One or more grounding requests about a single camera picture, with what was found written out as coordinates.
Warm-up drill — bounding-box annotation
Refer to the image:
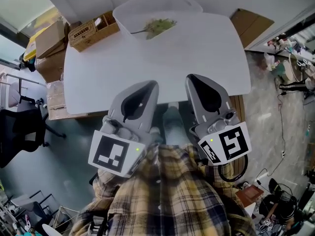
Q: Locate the taped cardboard box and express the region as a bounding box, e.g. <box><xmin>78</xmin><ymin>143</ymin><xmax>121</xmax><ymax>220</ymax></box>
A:
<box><xmin>46</xmin><ymin>80</ymin><xmax>87</xmax><ymax>121</ymax></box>

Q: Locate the wooden organizer box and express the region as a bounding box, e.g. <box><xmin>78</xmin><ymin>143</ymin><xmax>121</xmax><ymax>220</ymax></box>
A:
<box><xmin>94</xmin><ymin>10</ymin><xmax>121</xmax><ymax>38</ymax></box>

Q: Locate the large brown cardboard box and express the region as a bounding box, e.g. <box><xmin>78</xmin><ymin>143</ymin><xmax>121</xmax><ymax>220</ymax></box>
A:
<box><xmin>35</xmin><ymin>48</ymin><xmax>66</xmax><ymax>84</ymax></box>

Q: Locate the person's plaid shirt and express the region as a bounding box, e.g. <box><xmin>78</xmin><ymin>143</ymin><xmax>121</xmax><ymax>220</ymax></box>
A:
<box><xmin>68</xmin><ymin>143</ymin><xmax>257</xmax><ymax>236</ymax></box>

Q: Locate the grey chair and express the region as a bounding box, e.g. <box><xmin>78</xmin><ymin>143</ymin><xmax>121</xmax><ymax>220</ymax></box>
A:
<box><xmin>6</xmin><ymin>80</ymin><xmax>47</xmax><ymax>109</ymax></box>

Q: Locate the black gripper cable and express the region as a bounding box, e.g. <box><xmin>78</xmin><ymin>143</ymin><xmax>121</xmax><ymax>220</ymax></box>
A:
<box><xmin>217</xmin><ymin>153</ymin><xmax>249</xmax><ymax>183</ymax></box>

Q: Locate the person's jeans leg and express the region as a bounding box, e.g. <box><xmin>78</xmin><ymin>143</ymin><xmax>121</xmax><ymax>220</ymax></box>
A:
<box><xmin>161</xmin><ymin>101</ymin><xmax>192</xmax><ymax>146</ymax></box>

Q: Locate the brown wicker basket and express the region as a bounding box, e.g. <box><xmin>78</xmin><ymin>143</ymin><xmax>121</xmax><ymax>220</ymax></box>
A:
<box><xmin>68</xmin><ymin>20</ymin><xmax>98</xmax><ymax>53</ymax></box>

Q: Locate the white wire rack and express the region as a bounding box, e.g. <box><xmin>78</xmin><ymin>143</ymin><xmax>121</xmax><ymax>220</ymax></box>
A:
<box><xmin>29</xmin><ymin>190</ymin><xmax>81</xmax><ymax>234</ymax></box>

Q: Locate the open cardboard box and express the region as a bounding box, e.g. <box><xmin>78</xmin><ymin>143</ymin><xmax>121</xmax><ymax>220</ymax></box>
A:
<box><xmin>35</xmin><ymin>21</ymin><xmax>70</xmax><ymax>59</ymax></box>

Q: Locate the flat brown cardboard box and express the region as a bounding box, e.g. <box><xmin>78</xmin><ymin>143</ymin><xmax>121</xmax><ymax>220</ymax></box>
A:
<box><xmin>230</xmin><ymin>8</ymin><xmax>275</xmax><ymax>50</ymax></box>

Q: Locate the white floor cable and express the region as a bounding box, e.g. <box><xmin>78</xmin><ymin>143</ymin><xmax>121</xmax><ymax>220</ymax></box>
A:
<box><xmin>277</xmin><ymin>91</ymin><xmax>288</xmax><ymax>160</ymax></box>

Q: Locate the round wooden stool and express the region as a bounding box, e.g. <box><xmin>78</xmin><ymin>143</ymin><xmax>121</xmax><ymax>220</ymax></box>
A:
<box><xmin>282</xmin><ymin>54</ymin><xmax>304</xmax><ymax>83</ymax></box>

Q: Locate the white plastic basket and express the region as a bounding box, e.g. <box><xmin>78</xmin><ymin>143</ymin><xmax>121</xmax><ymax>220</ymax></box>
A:
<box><xmin>112</xmin><ymin>0</ymin><xmax>204</xmax><ymax>42</ymax></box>

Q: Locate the black office chair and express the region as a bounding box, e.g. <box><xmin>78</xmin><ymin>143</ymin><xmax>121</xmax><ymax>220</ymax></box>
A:
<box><xmin>0</xmin><ymin>96</ymin><xmax>67</xmax><ymax>169</ymax></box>

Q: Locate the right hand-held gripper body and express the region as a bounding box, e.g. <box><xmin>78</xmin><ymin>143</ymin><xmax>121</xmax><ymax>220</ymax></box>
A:
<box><xmin>185</xmin><ymin>73</ymin><xmax>252</xmax><ymax>167</ymax></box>

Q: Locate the red brown box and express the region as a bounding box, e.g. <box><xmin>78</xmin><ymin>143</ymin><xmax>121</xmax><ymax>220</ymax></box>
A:
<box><xmin>235</xmin><ymin>184</ymin><xmax>264</xmax><ymax>207</ymax></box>

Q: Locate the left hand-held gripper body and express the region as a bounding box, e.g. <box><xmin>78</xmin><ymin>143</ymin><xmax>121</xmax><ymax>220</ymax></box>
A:
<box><xmin>88</xmin><ymin>80</ymin><xmax>160</xmax><ymax>179</ymax></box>

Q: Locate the green flowers bunch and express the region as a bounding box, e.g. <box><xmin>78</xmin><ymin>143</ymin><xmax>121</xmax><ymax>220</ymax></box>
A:
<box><xmin>130</xmin><ymin>18</ymin><xmax>178</xmax><ymax>40</ymax></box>

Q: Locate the yellow plastic bin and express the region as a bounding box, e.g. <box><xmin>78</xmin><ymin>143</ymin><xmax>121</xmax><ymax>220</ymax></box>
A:
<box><xmin>23</xmin><ymin>28</ymin><xmax>47</xmax><ymax>61</ymax></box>

